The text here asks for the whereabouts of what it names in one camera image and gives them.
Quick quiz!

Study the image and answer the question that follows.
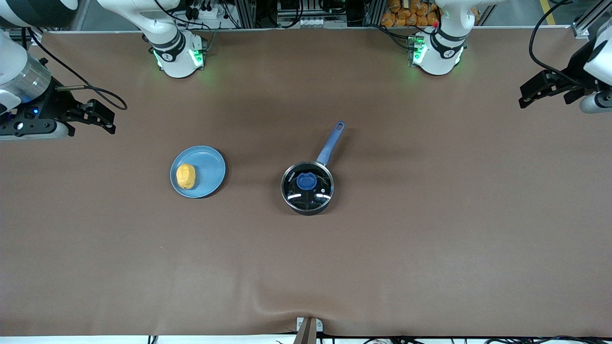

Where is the yellow potato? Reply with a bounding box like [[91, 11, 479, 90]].
[[176, 163, 197, 190]]

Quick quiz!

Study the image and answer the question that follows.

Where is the blue round plate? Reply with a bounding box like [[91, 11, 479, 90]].
[[170, 145, 227, 199]]

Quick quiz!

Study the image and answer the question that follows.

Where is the aluminium frame profile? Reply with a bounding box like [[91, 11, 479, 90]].
[[571, 0, 612, 39]]

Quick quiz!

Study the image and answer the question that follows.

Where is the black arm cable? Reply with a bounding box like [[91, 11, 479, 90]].
[[528, 0, 598, 89], [26, 26, 128, 111]]

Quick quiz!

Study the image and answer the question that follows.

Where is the pile of orange items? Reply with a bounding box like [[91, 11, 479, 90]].
[[381, 0, 480, 28]]

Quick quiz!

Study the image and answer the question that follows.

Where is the black pot with blue handle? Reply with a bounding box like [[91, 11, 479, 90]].
[[280, 121, 346, 216]]

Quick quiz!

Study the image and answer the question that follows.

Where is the glass lid with blue knob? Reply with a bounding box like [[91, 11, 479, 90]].
[[281, 161, 334, 213]]

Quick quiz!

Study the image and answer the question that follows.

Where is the brown table mat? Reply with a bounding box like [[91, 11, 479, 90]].
[[0, 26, 612, 337]]

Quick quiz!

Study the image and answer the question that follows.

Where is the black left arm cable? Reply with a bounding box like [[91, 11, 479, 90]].
[[528, 0, 598, 89]]

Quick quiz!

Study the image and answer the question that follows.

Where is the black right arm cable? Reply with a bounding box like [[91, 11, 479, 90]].
[[26, 26, 128, 111]]

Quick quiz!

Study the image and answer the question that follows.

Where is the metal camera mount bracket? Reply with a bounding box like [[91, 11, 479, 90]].
[[293, 316, 324, 344]]

